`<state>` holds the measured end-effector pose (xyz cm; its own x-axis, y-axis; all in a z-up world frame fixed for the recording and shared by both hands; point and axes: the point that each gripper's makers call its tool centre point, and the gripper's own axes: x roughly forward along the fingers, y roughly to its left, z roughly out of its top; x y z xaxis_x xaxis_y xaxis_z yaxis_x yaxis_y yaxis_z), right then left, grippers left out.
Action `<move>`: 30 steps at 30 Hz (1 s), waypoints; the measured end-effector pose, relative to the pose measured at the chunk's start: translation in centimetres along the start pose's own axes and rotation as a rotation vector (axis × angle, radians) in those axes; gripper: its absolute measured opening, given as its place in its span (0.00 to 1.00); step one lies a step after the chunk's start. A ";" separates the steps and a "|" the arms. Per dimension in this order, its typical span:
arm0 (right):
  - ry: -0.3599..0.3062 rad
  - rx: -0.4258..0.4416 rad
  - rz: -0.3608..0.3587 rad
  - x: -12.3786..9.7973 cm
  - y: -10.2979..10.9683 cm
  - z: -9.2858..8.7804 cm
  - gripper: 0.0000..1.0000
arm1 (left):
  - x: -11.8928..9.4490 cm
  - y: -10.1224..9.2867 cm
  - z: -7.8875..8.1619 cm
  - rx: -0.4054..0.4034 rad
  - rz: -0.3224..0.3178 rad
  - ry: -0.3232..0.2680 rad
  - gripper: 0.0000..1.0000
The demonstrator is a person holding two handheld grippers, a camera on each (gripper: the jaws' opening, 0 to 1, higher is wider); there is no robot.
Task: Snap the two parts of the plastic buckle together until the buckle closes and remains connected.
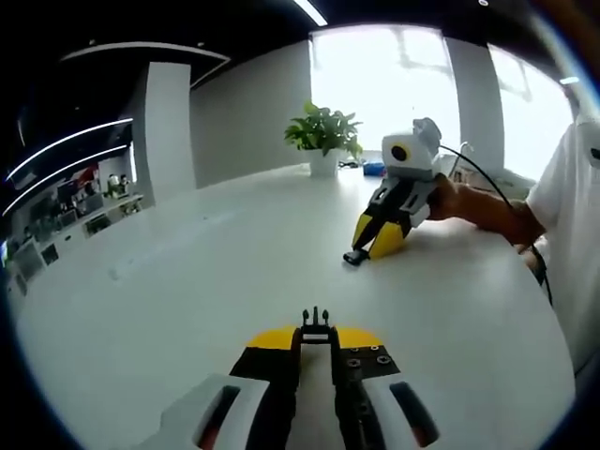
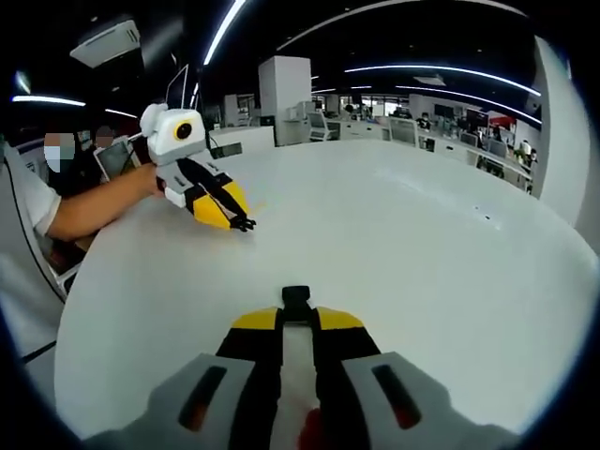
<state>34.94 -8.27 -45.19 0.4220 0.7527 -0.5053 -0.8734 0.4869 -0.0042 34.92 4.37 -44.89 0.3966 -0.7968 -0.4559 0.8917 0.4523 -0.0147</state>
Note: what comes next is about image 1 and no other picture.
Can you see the black socket plastic buckle part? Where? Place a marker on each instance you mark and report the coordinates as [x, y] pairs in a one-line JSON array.
[[354, 257]]

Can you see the black pronged plastic buckle part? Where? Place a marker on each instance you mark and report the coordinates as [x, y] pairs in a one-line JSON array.
[[314, 329]]

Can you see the person's right hand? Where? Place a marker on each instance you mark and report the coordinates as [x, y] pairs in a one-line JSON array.
[[450, 199]]

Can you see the green potted plant white pot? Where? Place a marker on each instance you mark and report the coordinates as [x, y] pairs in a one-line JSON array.
[[323, 136]]

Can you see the person's white shirt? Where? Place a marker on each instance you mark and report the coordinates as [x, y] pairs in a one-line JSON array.
[[572, 211]]

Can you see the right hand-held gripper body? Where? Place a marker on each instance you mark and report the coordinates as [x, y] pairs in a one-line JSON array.
[[412, 154]]

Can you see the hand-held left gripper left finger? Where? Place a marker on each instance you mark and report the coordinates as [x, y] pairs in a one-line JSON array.
[[225, 408]]

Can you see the blue tissue box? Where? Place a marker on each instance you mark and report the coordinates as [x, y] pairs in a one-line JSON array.
[[375, 168]]

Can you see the long ceiling light strip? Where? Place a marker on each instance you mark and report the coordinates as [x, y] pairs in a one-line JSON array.
[[65, 173], [70, 138]]

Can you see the white office desk row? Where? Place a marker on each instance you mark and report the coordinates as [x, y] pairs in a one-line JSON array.
[[79, 220]]

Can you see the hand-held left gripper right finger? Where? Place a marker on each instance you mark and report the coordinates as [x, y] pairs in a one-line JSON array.
[[375, 408]]

